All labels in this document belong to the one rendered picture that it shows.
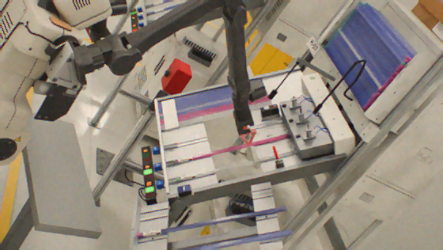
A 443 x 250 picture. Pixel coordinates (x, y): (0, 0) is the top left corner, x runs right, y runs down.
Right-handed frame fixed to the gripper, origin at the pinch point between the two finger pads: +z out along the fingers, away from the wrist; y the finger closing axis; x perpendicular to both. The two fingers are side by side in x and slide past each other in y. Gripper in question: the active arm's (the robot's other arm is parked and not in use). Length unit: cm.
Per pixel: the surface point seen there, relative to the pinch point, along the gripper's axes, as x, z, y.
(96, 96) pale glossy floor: 84, 69, 163
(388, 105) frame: -52, -7, -11
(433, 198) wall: -113, 142, 69
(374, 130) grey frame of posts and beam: -46.0, 1.1, -13.6
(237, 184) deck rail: 7.8, 14.1, -10.5
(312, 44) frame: -42, 2, 57
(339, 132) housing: -35.5, 6.6, -3.4
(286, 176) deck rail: -11.4, 16.4, -10.3
